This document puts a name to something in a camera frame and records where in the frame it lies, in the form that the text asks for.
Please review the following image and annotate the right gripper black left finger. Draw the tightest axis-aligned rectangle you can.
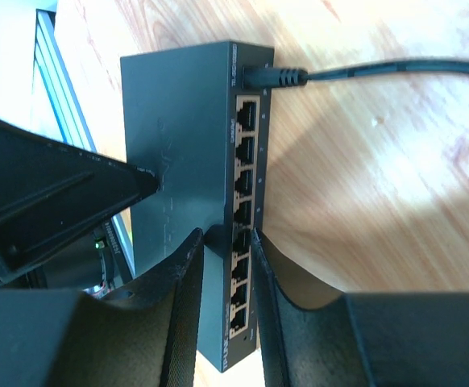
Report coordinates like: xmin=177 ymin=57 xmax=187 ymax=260
xmin=0 ymin=229 xmax=204 ymax=386

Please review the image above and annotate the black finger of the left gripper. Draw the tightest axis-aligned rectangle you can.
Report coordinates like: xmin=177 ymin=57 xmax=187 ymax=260
xmin=0 ymin=120 xmax=160 ymax=287

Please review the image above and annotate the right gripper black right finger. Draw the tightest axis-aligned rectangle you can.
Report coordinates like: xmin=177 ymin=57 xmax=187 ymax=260
xmin=251 ymin=230 xmax=469 ymax=386

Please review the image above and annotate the black network switch box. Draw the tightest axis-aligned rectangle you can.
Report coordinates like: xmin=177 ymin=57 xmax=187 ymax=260
xmin=120 ymin=40 xmax=274 ymax=372

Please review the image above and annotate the thin black adapter cord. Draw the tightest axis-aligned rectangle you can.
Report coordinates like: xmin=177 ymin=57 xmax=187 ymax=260
xmin=242 ymin=58 xmax=469 ymax=90

